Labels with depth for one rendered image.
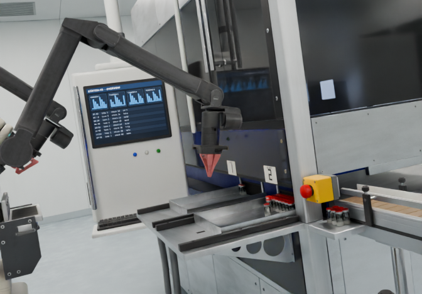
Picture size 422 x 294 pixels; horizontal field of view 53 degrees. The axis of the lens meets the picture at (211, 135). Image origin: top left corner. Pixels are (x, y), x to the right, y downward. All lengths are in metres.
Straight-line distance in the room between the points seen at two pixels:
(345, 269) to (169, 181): 1.06
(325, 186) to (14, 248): 0.90
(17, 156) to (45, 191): 5.58
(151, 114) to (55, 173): 4.63
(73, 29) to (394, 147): 1.08
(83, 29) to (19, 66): 5.57
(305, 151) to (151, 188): 1.06
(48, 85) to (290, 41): 0.71
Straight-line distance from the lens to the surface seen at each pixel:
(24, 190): 6.75
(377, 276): 1.60
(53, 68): 1.22
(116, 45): 1.25
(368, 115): 1.51
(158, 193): 2.22
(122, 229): 2.01
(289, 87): 1.34
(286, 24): 1.36
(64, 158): 6.71
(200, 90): 1.31
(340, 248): 1.48
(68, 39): 1.23
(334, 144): 1.42
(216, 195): 1.95
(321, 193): 1.29
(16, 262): 1.36
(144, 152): 2.19
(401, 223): 1.23
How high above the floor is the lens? 1.26
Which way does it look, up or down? 3 degrees down
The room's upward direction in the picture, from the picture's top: 8 degrees counter-clockwise
